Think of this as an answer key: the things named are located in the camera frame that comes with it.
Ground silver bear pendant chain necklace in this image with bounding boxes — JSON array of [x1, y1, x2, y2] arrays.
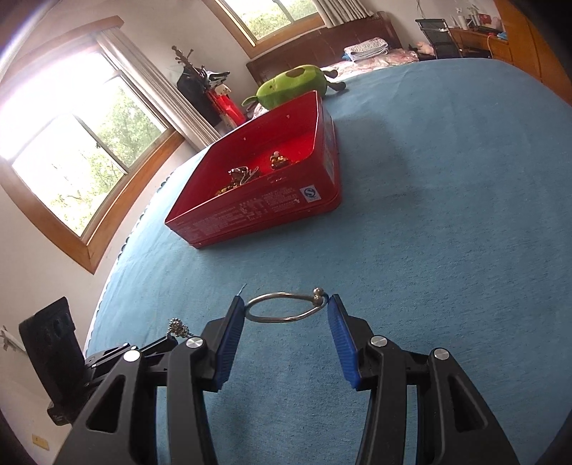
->
[[167, 317, 194, 341]]

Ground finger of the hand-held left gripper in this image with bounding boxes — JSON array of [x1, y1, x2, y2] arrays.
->
[[139, 335, 180, 364]]

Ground wooden desk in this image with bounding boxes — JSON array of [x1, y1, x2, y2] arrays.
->
[[449, 0, 572, 103]]

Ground white curtain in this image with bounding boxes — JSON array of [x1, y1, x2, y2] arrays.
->
[[96, 31, 217, 150], [313, 0, 371, 25]]

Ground wooden framed window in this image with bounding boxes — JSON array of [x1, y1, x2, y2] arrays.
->
[[203, 0, 331, 59], [0, 15, 186, 274]]

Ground green plush toy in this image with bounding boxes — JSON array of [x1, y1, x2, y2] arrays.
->
[[242, 65, 347, 110]]

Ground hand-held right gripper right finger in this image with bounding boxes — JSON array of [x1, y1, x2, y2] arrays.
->
[[327, 294, 521, 465]]

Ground wooden coat rack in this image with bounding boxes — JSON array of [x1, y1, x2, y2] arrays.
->
[[172, 45, 197, 77]]

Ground brown and silver chain jewelry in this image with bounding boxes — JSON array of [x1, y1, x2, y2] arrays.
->
[[228, 166, 261, 185]]

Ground thin silver ball-end bangle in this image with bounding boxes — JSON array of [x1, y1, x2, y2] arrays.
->
[[245, 287, 327, 323]]

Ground pink floral blanket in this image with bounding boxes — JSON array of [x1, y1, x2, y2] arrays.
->
[[322, 49, 421, 79]]

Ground black hanging bag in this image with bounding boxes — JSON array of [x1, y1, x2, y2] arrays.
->
[[176, 67, 224, 128]]

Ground blue bedspread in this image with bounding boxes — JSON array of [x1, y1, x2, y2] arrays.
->
[[83, 58, 572, 465]]

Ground black chair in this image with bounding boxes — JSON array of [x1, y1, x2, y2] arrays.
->
[[415, 18, 465, 59]]

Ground folded towels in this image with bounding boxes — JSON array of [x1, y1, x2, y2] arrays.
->
[[343, 39, 389, 61]]

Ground red tin box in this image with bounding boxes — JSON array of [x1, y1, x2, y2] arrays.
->
[[164, 90, 344, 249]]

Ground red hanging bag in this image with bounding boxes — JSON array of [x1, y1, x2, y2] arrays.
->
[[206, 85, 246, 130]]

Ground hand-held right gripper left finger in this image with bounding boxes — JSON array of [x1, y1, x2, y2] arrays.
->
[[54, 295, 246, 465]]

